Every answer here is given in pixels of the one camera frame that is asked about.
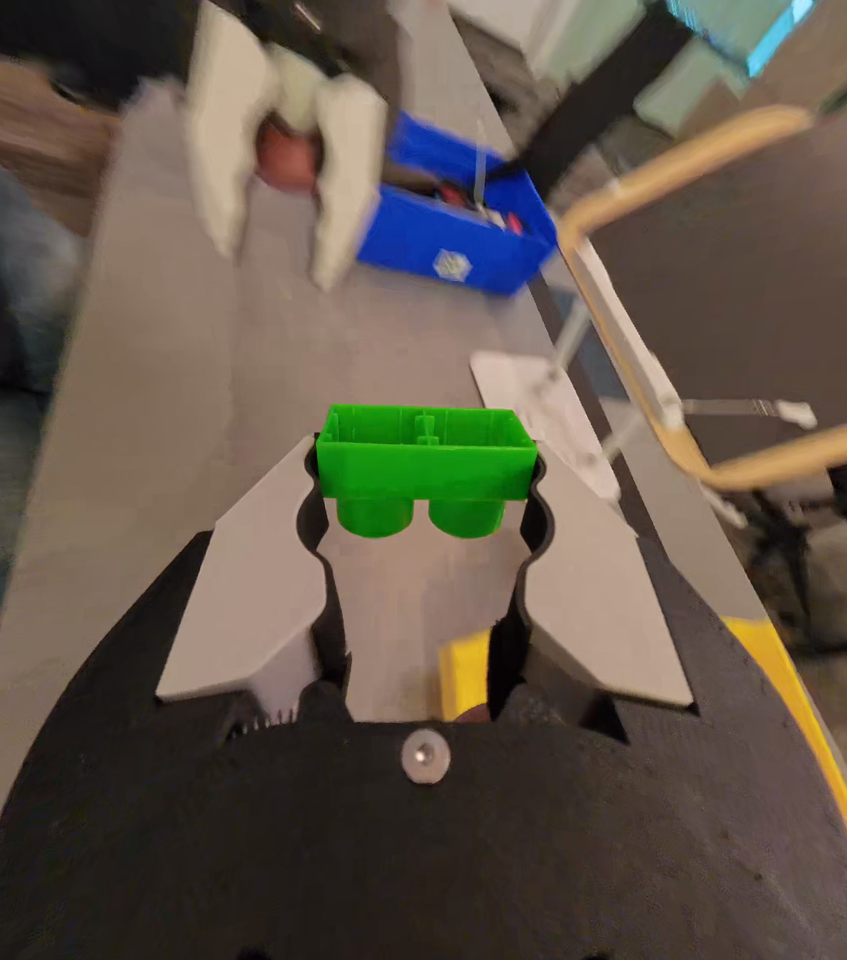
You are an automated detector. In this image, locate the black fabric panel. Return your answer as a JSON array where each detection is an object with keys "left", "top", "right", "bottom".
[{"left": 513, "top": 7, "right": 695, "bottom": 189}]

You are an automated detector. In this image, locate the blue plastic bin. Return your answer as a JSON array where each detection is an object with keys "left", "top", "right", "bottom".
[{"left": 356, "top": 112, "right": 560, "bottom": 297}]

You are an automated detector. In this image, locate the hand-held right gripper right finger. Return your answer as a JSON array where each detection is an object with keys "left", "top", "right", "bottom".
[{"left": 487, "top": 441, "right": 696, "bottom": 721}]

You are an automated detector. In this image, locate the white board stand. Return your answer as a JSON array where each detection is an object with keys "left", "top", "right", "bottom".
[{"left": 468, "top": 247, "right": 818, "bottom": 526}]

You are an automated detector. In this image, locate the wood-rimmed black board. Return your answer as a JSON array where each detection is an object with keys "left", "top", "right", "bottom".
[{"left": 554, "top": 105, "right": 847, "bottom": 492}]

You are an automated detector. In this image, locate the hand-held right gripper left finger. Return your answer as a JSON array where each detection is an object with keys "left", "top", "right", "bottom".
[{"left": 155, "top": 435, "right": 353, "bottom": 725}]

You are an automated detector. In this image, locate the yellow plastic bin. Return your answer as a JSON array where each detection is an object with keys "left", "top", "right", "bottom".
[{"left": 438, "top": 615, "right": 847, "bottom": 957}]

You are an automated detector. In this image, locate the person's blue jeans leg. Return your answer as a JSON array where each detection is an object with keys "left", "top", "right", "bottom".
[{"left": 0, "top": 150, "right": 87, "bottom": 661}]

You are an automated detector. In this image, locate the green plastic block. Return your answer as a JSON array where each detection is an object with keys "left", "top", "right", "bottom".
[{"left": 316, "top": 403, "right": 539, "bottom": 540}]

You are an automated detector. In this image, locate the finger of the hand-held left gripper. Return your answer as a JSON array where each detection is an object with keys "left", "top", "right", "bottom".
[
  {"left": 309, "top": 73, "right": 392, "bottom": 291},
  {"left": 185, "top": 11, "right": 276, "bottom": 261}
]

